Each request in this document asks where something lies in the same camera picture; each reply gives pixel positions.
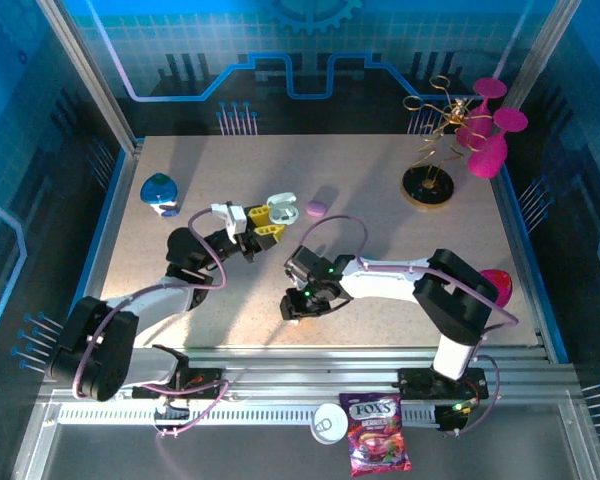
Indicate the mint earbud charging case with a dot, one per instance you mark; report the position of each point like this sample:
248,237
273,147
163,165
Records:
280,200

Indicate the purple earbud charging case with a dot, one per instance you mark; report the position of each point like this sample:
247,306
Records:
316,208

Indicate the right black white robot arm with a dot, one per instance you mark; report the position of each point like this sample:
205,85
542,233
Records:
390,280

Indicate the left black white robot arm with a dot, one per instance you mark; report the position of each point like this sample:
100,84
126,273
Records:
155,305

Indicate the blue white globe figurine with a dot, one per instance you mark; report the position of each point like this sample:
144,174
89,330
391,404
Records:
158,189

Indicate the white pull-tab can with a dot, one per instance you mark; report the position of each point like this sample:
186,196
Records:
330,420

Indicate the purple Fox's candy bag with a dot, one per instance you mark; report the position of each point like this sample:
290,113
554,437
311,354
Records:
375,435

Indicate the black electronics board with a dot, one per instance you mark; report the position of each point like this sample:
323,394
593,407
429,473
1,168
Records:
450,420

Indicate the magenta red bowl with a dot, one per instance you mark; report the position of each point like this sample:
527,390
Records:
501,285

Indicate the pink wine glass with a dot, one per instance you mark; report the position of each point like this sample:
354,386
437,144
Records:
490,89
486,160

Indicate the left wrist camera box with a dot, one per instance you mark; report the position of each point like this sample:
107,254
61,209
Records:
235,220

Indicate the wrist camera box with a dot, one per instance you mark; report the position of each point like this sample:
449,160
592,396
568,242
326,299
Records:
305,261
235,220

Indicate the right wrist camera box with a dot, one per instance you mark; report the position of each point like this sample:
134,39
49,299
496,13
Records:
305,261

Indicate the aluminium base frame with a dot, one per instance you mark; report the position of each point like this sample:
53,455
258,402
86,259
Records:
290,370

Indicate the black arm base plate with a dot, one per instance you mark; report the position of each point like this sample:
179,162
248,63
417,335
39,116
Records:
205,385
415,382

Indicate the aluminium frame post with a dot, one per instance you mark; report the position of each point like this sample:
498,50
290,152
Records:
540,55
87,75

